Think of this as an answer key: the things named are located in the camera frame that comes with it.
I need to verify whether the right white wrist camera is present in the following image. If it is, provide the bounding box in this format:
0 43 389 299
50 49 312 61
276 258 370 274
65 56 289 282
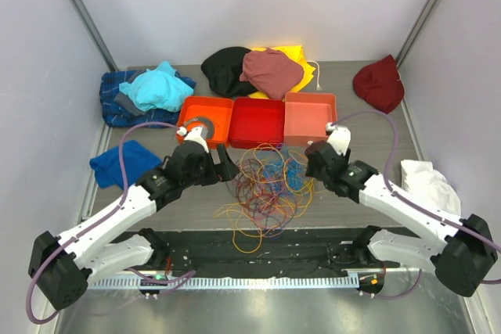
326 122 351 156

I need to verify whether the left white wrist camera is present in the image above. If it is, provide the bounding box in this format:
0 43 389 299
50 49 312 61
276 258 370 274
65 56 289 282
176 125 209 153

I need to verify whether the white cloth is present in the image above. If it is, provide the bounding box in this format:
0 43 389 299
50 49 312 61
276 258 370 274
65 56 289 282
400 160 462 217

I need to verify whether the coloured wire pile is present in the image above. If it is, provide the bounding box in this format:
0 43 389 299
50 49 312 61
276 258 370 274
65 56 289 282
212 142 326 254

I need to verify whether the yellow cloth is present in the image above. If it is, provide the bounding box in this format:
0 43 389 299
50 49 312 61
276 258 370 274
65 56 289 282
272 45 319 92

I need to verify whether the royal blue cloth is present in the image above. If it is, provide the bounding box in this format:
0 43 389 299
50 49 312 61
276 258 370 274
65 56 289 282
89 140 161 189

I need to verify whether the orange plastic bin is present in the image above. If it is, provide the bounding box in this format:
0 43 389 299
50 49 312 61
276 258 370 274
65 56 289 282
178 95 233 149

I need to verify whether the light blue cloth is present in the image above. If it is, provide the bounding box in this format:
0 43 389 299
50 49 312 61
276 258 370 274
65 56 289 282
119 61 194 113

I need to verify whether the salmon plastic bin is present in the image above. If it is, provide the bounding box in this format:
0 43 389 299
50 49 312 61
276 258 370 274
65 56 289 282
283 92 337 146

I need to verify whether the grey cloth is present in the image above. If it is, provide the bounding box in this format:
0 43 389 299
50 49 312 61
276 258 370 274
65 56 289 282
114 92 145 117

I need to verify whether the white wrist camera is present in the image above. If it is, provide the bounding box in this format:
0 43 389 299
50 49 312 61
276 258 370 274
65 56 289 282
326 122 351 156
176 125 209 153

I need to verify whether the red plastic bin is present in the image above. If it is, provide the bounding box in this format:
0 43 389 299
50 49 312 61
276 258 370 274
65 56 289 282
229 97 285 149

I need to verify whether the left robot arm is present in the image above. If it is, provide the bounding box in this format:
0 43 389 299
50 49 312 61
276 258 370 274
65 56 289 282
26 141 240 311

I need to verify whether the white drawstring cord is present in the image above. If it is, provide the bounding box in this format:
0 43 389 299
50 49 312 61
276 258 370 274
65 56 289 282
307 60 323 92

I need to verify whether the black cloth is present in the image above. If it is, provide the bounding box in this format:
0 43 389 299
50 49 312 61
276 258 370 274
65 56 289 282
200 46 258 98

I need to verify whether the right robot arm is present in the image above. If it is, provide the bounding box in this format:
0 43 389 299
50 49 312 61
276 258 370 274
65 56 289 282
305 141 499 297

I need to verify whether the dark blue plaid cloth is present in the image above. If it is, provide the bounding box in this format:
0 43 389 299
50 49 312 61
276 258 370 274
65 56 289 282
99 70 180 127

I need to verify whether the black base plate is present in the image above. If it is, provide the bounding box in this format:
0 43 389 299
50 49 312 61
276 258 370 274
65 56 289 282
138 228 397 278

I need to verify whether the slotted cable duct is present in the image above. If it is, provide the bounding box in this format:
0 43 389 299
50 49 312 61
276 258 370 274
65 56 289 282
90 273 359 291

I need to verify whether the dusty pink cloth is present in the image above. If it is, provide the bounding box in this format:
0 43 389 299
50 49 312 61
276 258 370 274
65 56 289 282
240 48 304 100

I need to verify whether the maroon cloth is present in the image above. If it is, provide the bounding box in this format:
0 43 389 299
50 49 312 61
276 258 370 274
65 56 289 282
352 55 405 114

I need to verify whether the grey tape roll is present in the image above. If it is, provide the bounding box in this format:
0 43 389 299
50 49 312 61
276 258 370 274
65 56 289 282
182 117 215 140

